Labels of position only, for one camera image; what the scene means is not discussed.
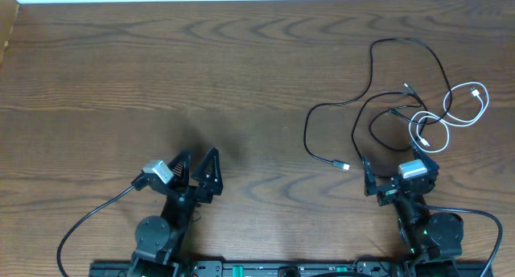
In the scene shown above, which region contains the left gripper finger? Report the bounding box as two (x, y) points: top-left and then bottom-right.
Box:
(192, 147), (224, 196)
(167, 151), (191, 187)

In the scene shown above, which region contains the camera black cable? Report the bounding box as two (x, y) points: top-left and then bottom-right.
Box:
(418, 204), (504, 277)
(56, 183), (138, 277)

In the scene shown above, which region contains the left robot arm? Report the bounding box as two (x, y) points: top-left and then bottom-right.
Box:
(127, 147), (224, 276)

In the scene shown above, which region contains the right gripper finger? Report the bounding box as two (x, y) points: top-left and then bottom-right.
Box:
(361, 156), (377, 196)
(410, 142), (439, 171)

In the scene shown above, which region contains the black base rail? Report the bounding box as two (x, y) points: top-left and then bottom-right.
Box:
(88, 258), (484, 277)

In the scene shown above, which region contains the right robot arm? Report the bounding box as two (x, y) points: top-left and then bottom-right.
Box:
(362, 143), (464, 276)

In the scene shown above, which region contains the black USB cable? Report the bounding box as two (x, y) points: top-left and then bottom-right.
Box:
(303, 37), (454, 172)
(351, 82), (430, 178)

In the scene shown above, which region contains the right camera black cable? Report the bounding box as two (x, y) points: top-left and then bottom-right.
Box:
(418, 204), (504, 277)

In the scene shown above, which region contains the left camera black cable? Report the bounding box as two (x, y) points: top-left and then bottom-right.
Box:
(56, 183), (138, 277)

